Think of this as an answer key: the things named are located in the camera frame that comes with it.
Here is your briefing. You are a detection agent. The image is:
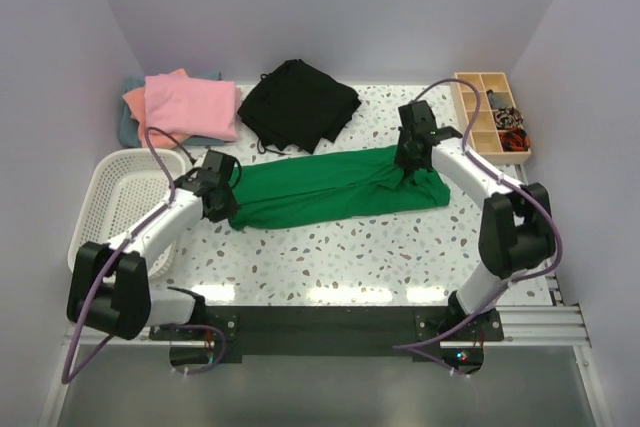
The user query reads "green t shirt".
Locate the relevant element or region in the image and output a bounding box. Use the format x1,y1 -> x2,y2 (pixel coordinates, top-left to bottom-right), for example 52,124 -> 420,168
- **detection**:
229,145 -> 451,230

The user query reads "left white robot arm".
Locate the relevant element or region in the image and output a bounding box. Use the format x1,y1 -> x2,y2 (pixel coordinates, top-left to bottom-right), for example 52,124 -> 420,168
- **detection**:
66,151 -> 242,340

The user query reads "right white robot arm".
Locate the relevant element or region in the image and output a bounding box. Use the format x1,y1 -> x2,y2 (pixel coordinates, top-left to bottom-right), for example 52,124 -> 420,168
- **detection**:
395,101 -> 561,340

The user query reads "pink folded t shirt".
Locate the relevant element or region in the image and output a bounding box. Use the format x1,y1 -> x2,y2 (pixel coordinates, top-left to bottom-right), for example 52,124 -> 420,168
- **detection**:
144,74 -> 241,142

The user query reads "wooden compartment organizer box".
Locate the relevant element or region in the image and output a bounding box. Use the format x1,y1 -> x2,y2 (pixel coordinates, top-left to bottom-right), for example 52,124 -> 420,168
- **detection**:
450,72 -> 532,165

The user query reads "grey rolled sock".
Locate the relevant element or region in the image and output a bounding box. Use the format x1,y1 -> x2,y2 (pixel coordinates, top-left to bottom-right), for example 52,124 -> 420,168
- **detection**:
486,89 -> 510,110

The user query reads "white perforated laundry basket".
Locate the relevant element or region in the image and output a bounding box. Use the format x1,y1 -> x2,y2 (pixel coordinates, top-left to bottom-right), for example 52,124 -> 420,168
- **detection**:
67,148 -> 187,270

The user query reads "black white patterned sock roll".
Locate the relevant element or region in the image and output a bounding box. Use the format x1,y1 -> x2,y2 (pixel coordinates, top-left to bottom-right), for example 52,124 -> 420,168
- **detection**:
493,107 -> 523,130

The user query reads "grey-blue folded t shirt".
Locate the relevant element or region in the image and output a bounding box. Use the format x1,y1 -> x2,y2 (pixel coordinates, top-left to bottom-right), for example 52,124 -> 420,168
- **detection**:
117,77 -> 224,148

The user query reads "orange black sock roll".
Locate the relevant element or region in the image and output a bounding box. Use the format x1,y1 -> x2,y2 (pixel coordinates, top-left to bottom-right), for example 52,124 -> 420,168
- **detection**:
499,128 -> 531,152

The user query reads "salmon folded t shirt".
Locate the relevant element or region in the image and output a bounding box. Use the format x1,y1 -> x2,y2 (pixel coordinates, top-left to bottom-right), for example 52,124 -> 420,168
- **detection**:
121,87 -> 190,149

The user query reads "black folded garment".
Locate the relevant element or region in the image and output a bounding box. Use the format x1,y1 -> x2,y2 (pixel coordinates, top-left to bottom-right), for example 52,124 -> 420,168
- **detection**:
238,59 -> 361,154

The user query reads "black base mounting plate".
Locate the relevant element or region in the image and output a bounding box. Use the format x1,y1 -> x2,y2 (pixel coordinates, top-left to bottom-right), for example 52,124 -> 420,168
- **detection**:
149,296 -> 504,366

